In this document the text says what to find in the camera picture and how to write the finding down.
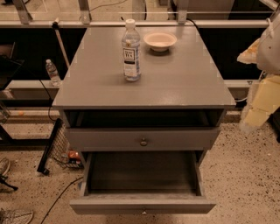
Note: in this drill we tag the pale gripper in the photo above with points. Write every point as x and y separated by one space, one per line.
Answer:
269 52

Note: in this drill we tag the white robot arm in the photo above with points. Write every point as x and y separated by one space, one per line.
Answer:
272 31

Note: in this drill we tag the grey wooden drawer cabinet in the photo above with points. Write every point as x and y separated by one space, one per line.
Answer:
172 100

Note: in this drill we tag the grey upper drawer with knob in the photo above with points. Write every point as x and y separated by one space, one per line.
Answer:
142 139

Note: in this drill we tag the white paper bowl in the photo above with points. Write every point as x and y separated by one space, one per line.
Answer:
159 41

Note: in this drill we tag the clear tea bottle white cap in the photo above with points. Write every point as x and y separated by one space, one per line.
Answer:
130 51

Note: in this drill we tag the orange can in basket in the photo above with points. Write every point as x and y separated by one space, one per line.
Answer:
73 157

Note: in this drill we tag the wooden stick black tip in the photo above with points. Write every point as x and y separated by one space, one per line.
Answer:
55 26

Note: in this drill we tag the black stand left edge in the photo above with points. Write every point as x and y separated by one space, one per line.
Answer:
8 68

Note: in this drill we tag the grey sneaker left edge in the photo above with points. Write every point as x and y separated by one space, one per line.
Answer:
5 165

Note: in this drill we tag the white sneaker bottom left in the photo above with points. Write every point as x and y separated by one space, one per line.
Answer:
17 216

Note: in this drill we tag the metal guard rail frame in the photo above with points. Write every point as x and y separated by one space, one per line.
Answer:
206 14

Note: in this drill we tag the black wire mesh basket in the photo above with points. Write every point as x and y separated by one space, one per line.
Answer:
57 149

